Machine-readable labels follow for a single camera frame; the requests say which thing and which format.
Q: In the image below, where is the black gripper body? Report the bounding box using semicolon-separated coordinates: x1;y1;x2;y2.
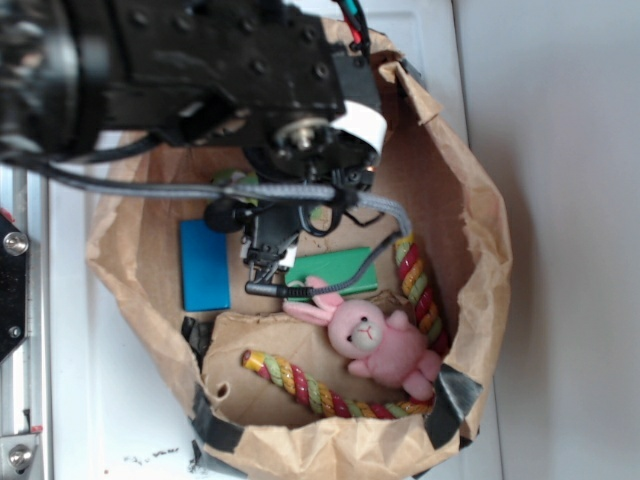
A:
204;144;380;295

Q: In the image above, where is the green plush frog toy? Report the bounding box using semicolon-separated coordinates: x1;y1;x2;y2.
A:
207;168;259;207

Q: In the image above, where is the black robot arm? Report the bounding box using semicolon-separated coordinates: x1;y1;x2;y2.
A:
1;1;386;298

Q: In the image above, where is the blue rectangular block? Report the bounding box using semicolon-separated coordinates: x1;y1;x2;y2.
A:
179;220;231;312

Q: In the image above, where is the green rectangular block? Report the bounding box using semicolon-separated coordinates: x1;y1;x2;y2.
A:
285;247;379;296

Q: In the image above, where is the pink plush bunny toy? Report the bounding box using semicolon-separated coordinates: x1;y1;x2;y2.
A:
283;292;442;401

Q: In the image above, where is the brown paper lined box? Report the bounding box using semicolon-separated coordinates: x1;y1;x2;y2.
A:
87;34;513;479

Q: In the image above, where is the grey braided cable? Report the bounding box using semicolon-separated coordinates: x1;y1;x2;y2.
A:
0;154;415;300

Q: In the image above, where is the multicolour twisted rope toy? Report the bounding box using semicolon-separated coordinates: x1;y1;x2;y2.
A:
241;236;448;420

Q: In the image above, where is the black bracket with bolts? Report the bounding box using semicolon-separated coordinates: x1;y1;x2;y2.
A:
0;212;29;362

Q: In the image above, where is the aluminium frame rail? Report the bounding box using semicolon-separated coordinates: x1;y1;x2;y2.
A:
1;166;53;479

